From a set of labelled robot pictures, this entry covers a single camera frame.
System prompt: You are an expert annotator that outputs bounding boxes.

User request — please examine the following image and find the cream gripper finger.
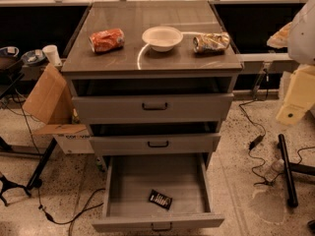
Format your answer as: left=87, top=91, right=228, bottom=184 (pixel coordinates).
left=276, top=64, right=315, bottom=125

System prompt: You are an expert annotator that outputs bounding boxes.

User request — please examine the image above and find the black rxbar chocolate bar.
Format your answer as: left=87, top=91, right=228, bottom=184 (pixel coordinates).
left=149, top=190, right=172, bottom=209

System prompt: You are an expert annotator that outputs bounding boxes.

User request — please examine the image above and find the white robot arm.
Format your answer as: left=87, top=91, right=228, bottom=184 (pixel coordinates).
left=267, top=0, right=315, bottom=125

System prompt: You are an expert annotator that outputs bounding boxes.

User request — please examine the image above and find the grey top drawer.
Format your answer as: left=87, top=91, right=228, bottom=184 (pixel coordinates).
left=73, top=93, right=233, bottom=124

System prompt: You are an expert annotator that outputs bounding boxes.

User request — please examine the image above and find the grey middle drawer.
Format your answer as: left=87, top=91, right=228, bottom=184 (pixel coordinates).
left=90, top=134, right=221, bottom=155

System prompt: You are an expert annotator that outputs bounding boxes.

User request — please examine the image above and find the grey open bottom drawer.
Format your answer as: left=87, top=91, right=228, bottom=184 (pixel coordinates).
left=93, top=153, right=223, bottom=232

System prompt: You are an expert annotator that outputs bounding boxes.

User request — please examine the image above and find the grey drawer cabinet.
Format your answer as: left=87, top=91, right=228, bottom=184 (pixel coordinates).
left=60, top=0, right=244, bottom=169

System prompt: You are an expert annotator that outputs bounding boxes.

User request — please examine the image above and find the black chair base leg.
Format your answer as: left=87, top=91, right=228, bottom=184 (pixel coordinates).
left=278, top=134, right=315, bottom=207

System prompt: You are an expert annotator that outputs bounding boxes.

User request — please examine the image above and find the clear plastic bottle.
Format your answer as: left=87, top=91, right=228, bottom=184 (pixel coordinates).
left=265, top=159, right=284, bottom=183

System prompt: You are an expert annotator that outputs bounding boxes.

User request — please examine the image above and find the crushed gold soda can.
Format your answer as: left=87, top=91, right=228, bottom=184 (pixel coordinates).
left=193, top=32, right=230, bottom=54

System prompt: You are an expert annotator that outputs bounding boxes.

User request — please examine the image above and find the white paper bowl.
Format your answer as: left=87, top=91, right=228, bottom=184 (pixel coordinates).
left=142, top=27, right=183, bottom=52

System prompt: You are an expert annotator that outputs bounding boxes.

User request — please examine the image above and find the crushed orange soda can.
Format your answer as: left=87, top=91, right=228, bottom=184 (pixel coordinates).
left=89, top=29, right=125, bottom=53

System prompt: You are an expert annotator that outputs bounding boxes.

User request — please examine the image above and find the brown cardboard box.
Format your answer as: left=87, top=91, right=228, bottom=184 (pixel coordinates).
left=23, top=64, right=94, bottom=153

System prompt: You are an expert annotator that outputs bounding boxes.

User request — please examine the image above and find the white paper cup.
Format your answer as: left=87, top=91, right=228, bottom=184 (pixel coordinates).
left=42, top=44, right=62, bottom=67

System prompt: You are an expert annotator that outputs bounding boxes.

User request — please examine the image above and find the blue bowl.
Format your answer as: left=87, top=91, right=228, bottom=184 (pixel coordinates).
left=22, top=49, right=46, bottom=66

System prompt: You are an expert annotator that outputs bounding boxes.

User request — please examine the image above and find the black stand leg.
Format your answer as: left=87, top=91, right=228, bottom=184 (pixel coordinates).
left=27, top=139, right=57, bottom=190

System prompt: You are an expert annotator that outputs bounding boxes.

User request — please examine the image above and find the dark tray with bowl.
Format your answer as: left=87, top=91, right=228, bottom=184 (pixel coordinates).
left=0, top=46, right=23, bottom=75

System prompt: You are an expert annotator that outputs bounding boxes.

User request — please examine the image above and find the black power adapter cable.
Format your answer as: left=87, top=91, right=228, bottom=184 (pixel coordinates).
left=237, top=67, right=274, bottom=187

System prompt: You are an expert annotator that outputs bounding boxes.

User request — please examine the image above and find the black power cable left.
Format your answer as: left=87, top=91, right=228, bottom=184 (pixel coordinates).
left=13, top=95, right=106, bottom=236

